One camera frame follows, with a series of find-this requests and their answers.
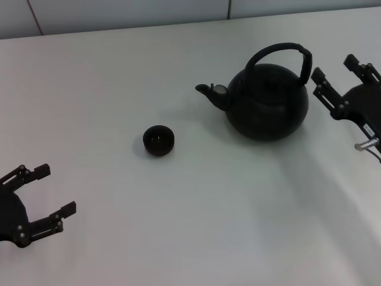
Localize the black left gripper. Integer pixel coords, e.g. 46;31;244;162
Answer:
0;163;77;248

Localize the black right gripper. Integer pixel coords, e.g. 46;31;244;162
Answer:
310;54;381;138

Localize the black round teapot with handle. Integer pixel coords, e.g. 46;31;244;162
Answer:
195;42;313;142

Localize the small dark teacup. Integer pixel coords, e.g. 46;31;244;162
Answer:
142;125;176;157

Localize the right wrist cable with plug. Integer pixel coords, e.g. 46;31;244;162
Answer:
354;139;381;164

